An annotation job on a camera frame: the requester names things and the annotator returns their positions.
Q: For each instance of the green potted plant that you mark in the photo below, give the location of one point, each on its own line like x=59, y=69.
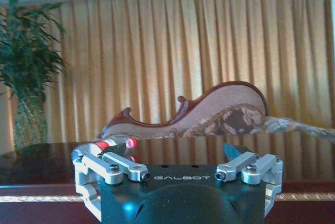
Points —
x=24, y=59

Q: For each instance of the beige fringed cloth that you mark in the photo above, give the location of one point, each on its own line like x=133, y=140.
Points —
x=295, y=127

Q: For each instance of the golden pleated curtain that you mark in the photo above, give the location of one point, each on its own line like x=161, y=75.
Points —
x=188, y=59

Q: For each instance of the carved wooden upholstered sofa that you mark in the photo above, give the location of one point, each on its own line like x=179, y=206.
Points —
x=206, y=115

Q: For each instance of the red and silver can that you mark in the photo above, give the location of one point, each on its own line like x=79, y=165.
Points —
x=107, y=145

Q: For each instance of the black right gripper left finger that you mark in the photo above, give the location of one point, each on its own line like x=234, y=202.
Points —
x=110, y=165

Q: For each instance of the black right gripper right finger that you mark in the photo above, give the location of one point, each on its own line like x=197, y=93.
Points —
x=251, y=165

